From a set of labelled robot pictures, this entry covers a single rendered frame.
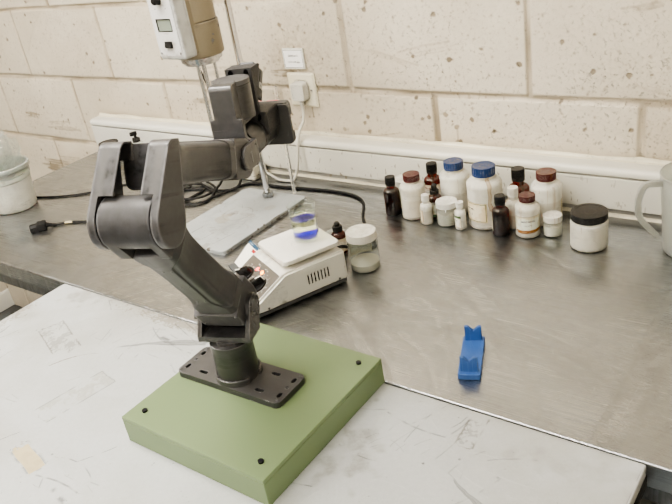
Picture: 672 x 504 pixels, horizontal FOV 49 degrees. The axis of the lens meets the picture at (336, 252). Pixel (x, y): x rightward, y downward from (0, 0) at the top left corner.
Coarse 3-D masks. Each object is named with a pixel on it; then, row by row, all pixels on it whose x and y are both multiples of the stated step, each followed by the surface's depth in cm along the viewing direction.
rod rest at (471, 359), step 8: (464, 328) 115; (480, 328) 114; (464, 336) 117; (472, 336) 115; (480, 336) 115; (464, 344) 115; (472, 344) 115; (480, 344) 114; (464, 352) 113; (472, 352) 113; (480, 352) 113; (464, 360) 108; (472, 360) 108; (480, 360) 111; (464, 368) 109; (472, 368) 108; (480, 368) 109; (464, 376) 109; (472, 376) 108; (480, 376) 108
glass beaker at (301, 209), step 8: (296, 200) 138; (304, 200) 138; (312, 200) 137; (288, 208) 137; (296, 208) 139; (304, 208) 139; (312, 208) 134; (296, 216) 135; (304, 216) 135; (312, 216) 135; (296, 224) 136; (304, 224) 135; (312, 224) 136; (296, 232) 137; (304, 232) 136; (312, 232) 137; (296, 240) 138; (304, 240) 137; (312, 240) 137
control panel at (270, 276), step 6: (252, 258) 141; (246, 264) 141; (252, 264) 140; (258, 264) 138; (264, 264) 137; (258, 270) 137; (264, 270) 136; (270, 270) 135; (252, 276) 137; (264, 276) 135; (270, 276) 134; (276, 276) 133; (270, 282) 133; (264, 288) 133; (258, 294) 132
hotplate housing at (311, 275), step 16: (256, 256) 140; (320, 256) 136; (336, 256) 136; (288, 272) 133; (304, 272) 134; (320, 272) 136; (336, 272) 137; (272, 288) 132; (288, 288) 133; (304, 288) 135; (320, 288) 137; (272, 304) 133; (288, 304) 135
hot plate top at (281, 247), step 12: (264, 240) 141; (276, 240) 140; (288, 240) 140; (324, 240) 137; (336, 240) 136; (276, 252) 136; (288, 252) 135; (300, 252) 134; (312, 252) 134; (288, 264) 132
